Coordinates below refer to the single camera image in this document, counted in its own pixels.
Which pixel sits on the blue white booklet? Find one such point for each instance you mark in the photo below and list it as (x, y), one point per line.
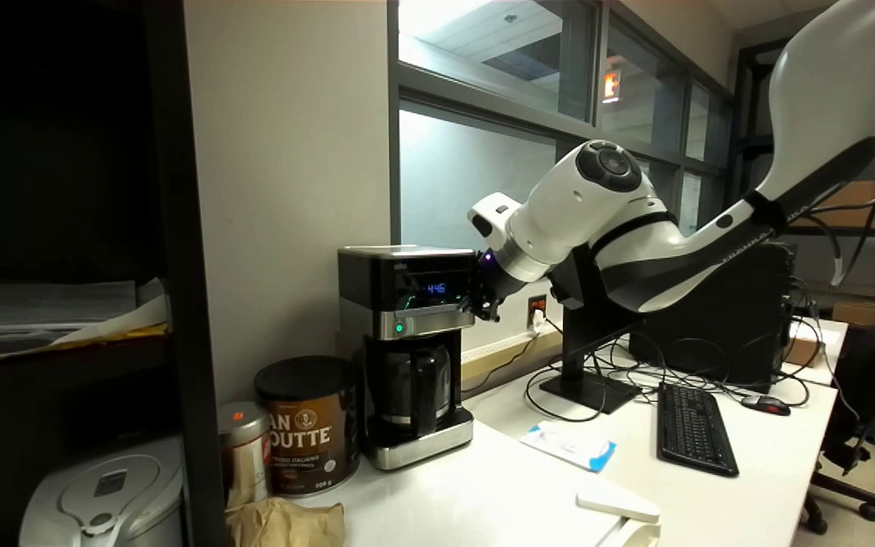
(566, 445)

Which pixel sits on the black monitor stand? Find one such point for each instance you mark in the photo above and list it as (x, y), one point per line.
(591, 382)

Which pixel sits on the black shelving unit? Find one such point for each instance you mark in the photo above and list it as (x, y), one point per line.
(60, 153)

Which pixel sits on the stack of papers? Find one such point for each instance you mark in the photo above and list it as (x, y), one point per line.
(42, 313)

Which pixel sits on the black computer monitor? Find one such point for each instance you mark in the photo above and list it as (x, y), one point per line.
(720, 323)

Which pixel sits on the dark brown coffee can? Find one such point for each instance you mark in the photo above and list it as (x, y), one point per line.
(309, 428)

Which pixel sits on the white rice cooker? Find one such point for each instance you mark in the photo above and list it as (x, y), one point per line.
(104, 496)

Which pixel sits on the white wall outlet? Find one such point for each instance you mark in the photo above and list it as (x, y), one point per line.
(534, 310)

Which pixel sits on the glass coffee carafe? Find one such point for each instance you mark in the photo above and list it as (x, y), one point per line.
(414, 383)

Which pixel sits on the black keyboard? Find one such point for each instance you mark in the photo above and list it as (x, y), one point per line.
(698, 428)

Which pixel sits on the black computer mouse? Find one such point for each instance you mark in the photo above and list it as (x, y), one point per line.
(770, 404)

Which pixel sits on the black swivel desk chair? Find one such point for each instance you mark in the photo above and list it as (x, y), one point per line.
(867, 396)

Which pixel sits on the black silver coffee machine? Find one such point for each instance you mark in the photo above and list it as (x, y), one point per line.
(401, 292)

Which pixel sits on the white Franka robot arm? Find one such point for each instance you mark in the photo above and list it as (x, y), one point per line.
(813, 111)

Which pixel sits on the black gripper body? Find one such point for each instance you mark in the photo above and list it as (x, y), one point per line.
(486, 271)

